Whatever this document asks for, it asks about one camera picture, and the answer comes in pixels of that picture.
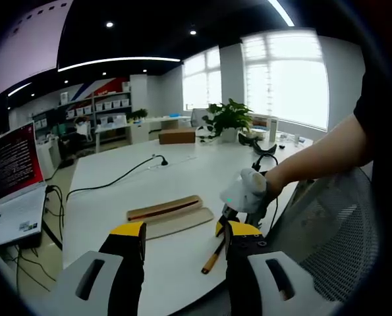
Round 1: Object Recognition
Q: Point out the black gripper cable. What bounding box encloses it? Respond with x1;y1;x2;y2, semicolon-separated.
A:
253;153;279;231

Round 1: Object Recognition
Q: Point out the beige cutlery case lid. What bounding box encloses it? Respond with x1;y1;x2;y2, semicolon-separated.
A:
145;207;215;240

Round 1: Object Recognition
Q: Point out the metal storage shelf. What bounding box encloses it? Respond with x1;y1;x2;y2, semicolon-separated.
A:
59;92;132;122

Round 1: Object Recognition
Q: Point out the small green potted plant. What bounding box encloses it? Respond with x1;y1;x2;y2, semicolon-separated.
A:
126;108;149;122

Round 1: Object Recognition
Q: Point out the black curved headband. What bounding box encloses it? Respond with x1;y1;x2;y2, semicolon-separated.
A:
237;132;277;156

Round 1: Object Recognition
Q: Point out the long ceiling strip light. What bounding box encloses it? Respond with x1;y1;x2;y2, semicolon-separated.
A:
57;57;182;72
267;0;296;27

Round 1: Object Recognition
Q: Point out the grey mesh office chair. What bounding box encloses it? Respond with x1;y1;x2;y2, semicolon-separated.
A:
264;166;381;303

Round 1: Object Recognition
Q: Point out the large green potted plant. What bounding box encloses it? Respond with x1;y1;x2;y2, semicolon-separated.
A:
202;97;254;143

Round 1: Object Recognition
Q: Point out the white long workbench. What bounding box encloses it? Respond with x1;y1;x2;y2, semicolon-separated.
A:
95;115;192;145

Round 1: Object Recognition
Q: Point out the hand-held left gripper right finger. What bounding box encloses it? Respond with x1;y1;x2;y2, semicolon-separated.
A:
224;220;341;316

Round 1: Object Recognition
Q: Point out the brown cardboard box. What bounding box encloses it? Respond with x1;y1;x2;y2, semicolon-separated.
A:
158;128;196;145

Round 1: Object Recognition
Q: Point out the beige cutlery case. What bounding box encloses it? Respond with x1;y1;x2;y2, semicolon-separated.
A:
126;194;204;222

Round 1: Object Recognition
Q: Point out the wide bright window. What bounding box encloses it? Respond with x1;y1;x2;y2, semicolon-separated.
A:
240;28;330;132

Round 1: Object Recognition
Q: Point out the narrow bright window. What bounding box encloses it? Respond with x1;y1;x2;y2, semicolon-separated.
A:
182;45;223;111

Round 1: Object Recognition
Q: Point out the black laptop cable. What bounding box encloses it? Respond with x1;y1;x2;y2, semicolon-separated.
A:
45;185;67;243

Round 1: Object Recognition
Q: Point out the grey desk chair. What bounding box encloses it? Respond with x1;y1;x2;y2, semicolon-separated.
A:
190;107;210;128

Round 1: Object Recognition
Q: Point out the row of white storage bins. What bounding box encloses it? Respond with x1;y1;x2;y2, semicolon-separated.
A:
67;98;130;118

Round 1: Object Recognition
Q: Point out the black power cable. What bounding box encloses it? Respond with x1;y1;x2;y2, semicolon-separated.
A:
65;154;170;207

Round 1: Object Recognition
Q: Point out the white tall canister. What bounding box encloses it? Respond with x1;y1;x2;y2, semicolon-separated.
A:
269;117;279;143

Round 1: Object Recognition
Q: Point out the person's black shirt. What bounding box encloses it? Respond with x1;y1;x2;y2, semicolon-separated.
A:
353;62;392;165

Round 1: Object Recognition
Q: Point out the white laptop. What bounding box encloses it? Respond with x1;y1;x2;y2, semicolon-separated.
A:
0;121;48;250

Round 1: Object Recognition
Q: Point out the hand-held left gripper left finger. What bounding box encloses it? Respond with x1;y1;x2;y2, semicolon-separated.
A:
39;221;148;316

